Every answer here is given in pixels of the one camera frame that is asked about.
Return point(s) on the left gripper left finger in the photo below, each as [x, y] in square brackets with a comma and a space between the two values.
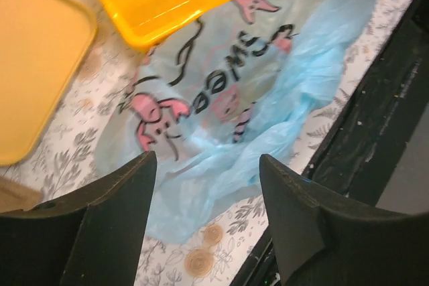
[91, 236]

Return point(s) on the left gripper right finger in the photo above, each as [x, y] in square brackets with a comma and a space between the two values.
[323, 238]

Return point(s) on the blue plastic grocery bag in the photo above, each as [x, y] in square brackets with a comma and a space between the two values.
[236, 83]

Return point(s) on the floral table mat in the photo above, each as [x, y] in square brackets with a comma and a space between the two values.
[63, 160]

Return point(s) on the brown paper bag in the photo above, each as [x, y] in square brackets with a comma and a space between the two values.
[15, 196]

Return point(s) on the flat yellow tray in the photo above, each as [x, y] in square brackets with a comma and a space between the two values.
[43, 43]

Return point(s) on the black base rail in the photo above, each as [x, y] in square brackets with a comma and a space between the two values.
[377, 150]

